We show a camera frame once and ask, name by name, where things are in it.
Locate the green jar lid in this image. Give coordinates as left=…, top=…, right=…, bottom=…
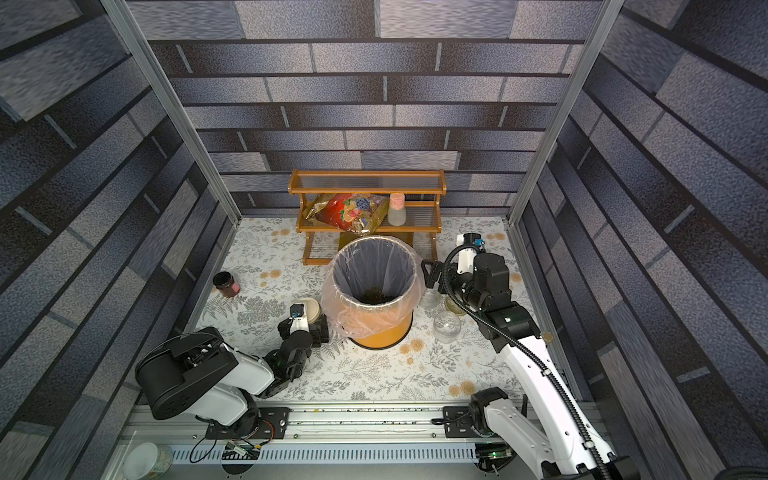
left=443, top=296, right=466, bottom=317

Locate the orange trash bin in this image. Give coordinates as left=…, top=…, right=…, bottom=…
left=329, top=235, right=421, bottom=350

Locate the glass tea jar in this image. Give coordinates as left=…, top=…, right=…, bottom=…
left=433, top=311, right=462, bottom=344

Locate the glass jar beige lid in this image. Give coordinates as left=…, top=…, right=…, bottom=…
left=419, top=289, right=443, bottom=310

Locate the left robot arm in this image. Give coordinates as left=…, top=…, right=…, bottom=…
left=135, top=313, right=330, bottom=439

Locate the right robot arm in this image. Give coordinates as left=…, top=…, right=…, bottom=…
left=422, top=242, right=640, bottom=479

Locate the clear plastic bin liner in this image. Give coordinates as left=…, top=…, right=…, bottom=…
left=319, top=235, right=428, bottom=340

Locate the pink lidded plastic cup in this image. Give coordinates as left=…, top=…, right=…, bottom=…
left=387, top=192, right=407, bottom=227

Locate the colourful candy bag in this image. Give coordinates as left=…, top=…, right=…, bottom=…
left=303, top=193, right=390, bottom=236

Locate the dark red small jar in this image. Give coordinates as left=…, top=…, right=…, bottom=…
left=212, top=271, right=241, bottom=298

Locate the wooden two-tier shelf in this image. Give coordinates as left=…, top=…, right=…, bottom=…
left=288, top=170, right=447, bottom=260

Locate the white lidded jar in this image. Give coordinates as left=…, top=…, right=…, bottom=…
left=122, top=442, right=173, bottom=480

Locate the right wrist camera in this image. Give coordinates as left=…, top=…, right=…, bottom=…
left=456, top=232, right=485, bottom=274

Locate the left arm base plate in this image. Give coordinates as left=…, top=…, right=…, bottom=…
left=205, top=407, right=291, bottom=440

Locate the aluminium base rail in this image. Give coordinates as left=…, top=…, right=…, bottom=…
left=113, top=400, right=619, bottom=480

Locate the black corrugated cable conduit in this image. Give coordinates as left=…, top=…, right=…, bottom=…
left=442, top=242, right=613, bottom=480

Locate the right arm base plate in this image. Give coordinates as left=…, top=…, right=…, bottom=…
left=442, top=406, right=498, bottom=439

